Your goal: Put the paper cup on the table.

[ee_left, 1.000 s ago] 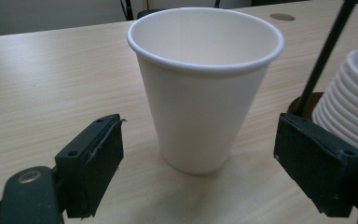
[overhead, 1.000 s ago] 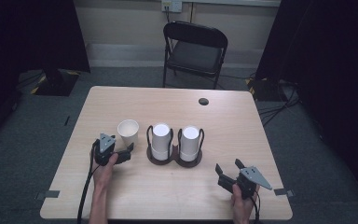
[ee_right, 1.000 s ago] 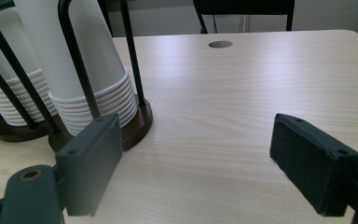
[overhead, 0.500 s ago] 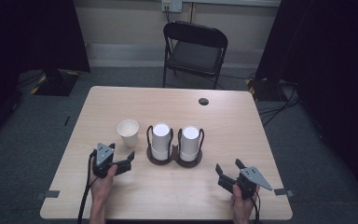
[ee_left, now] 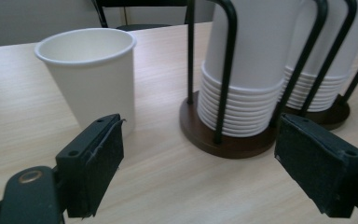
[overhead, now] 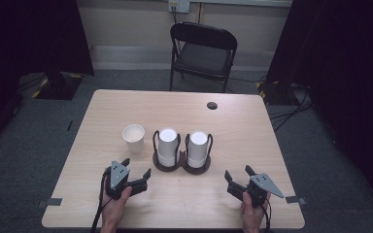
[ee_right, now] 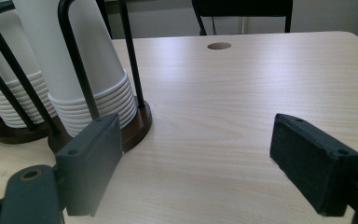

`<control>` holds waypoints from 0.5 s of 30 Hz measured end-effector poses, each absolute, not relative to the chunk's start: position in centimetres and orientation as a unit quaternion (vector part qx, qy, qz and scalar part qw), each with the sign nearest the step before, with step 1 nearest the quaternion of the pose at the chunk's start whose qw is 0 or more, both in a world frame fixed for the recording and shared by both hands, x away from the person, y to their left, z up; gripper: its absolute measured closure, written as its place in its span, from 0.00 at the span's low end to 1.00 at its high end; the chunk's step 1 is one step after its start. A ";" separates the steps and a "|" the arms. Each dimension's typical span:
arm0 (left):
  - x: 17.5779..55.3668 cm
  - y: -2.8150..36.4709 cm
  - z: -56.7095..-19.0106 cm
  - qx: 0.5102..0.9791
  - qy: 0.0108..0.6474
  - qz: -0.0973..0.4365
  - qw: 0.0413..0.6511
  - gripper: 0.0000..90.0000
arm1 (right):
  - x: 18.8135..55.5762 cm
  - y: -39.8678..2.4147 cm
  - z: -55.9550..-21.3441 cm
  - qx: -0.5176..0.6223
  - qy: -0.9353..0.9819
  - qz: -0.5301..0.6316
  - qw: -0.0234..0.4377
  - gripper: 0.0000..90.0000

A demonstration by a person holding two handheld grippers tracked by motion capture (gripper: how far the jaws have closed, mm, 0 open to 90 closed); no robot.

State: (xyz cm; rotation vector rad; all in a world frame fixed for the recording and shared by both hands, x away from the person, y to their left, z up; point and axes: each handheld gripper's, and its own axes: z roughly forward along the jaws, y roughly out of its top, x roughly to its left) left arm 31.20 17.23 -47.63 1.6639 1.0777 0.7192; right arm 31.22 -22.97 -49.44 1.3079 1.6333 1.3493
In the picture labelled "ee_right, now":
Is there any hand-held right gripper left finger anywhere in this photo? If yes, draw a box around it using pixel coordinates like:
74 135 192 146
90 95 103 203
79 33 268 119
55 113 124 217

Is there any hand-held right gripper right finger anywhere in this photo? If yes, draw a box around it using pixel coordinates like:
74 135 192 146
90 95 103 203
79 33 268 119
268 113 358 217

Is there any black folding chair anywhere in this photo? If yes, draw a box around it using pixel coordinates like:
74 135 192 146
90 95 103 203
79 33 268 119
191 0 294 36

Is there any black table grommet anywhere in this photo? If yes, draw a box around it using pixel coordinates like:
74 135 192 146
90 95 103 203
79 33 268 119
206 41 233 51

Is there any stack of white paper cups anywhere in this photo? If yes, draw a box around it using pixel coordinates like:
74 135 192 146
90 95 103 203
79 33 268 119
0 0 59 130
11 0 138 138

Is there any dark wood wire cup holder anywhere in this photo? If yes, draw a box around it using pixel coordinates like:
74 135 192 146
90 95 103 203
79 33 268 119
0 0 154 154

